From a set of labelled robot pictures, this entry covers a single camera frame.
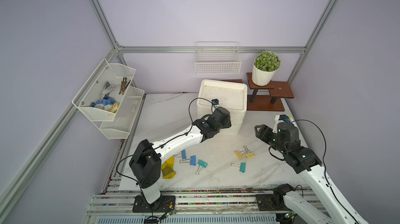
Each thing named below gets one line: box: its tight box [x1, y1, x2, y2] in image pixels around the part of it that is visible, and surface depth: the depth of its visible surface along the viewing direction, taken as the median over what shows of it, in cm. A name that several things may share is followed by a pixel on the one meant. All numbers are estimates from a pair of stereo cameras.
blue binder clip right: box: [179, 155, 197, 166], surface depth 90 cm
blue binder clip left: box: [174, 148, 187, 160], surface depth 92 cm
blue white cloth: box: [90, 81, 120, 114], surface depth 73 cm
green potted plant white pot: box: [251, 50, 282, 86], surface depth 86 cm
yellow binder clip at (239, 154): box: [234, 145, 248, 160], surface depth 92 cm
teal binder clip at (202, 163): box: [195, 159, 208, 176], surface depth 88 cm
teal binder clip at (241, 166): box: [230, 162, 247, 173], surface depth 87 cm
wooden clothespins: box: [118, 77, 131, 95], surface depth 83 cm
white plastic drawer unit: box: [196, 79, 248, 136], surface depth 90 cm
